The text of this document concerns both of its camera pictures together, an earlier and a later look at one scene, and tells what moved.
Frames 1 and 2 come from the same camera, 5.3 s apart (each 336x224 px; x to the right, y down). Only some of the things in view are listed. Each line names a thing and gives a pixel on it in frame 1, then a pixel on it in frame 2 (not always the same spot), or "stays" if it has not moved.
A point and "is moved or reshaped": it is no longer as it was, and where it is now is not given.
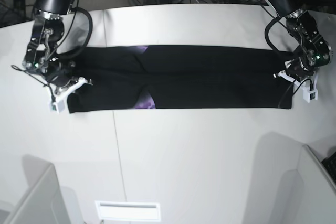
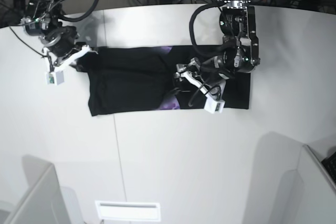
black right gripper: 300,67 to 223,64
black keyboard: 329,163 stays
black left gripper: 58,72 to 61,41
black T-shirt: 170,77 is moved or reshaped
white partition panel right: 307,194 stays
